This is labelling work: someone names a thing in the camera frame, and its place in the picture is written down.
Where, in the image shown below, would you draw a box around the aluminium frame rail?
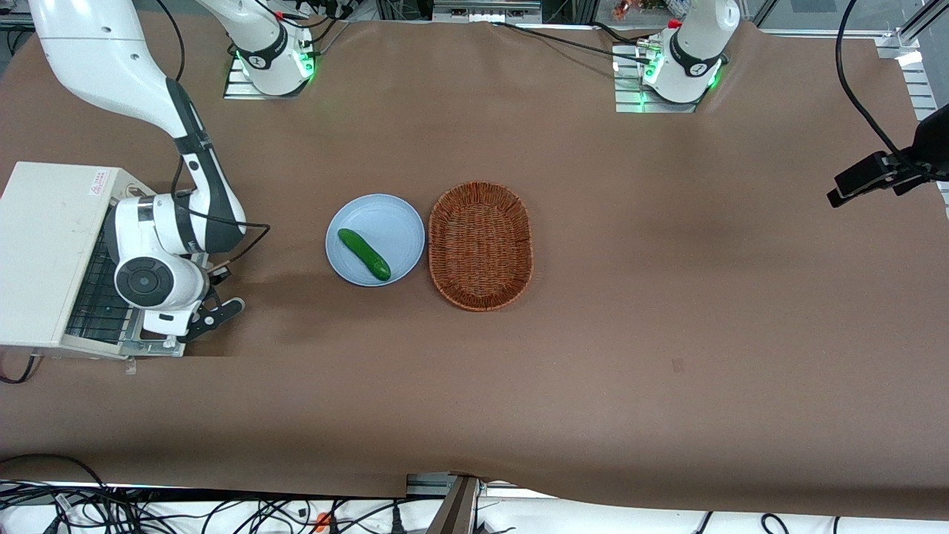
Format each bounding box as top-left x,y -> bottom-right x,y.
875,0 -> 949,123

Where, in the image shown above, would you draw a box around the wire oven rack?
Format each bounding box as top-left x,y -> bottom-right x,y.
65,222 -> 138,343

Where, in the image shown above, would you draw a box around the black looped floor cable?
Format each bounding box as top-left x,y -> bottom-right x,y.
0,454 -> 112,534

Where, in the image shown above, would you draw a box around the brown table cover sheet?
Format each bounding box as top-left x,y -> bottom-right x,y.
0,15 -> 949,520

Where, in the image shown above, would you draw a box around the white toaster oven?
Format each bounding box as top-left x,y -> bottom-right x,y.
0,162 -> 158,358

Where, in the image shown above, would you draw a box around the oven door with glass window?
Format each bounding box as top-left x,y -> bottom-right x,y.
119,319 -> 188,359

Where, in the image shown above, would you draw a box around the oval brown wicker basket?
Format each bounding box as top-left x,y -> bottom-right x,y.
428,181 -> 534,312

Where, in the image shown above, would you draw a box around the light blue round plate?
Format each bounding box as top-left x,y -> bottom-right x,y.
325,194 -> 426,288

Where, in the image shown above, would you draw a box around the green cucumber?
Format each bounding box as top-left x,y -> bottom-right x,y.
337,228 -> 392,282

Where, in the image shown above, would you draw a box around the tangled black floor cables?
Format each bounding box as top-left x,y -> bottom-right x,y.
111,495 -> 416,534

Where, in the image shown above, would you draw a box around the black cable to camera bar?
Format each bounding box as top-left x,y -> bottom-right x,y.
835,0 -> 916,168

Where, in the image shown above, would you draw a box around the black oven power cord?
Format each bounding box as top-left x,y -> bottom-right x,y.
0,355 -> 38,385

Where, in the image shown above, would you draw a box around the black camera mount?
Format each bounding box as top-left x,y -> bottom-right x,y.
890,104 -> 949,197

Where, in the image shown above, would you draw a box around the black cable across table edge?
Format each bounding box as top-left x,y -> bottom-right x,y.
489,21 -> 657,64

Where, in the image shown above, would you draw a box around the dark metal post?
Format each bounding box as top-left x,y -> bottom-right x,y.
426,475 -> 483,534

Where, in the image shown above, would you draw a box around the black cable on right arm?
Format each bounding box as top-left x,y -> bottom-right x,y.
152,0 -> 271,271

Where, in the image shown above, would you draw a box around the black bar-shaped camera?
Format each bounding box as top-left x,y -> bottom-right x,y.
827,151 -> 894,208

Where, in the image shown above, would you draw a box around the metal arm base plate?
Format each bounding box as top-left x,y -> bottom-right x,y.
223,53 -> 316,100
613,44 -> 701,114

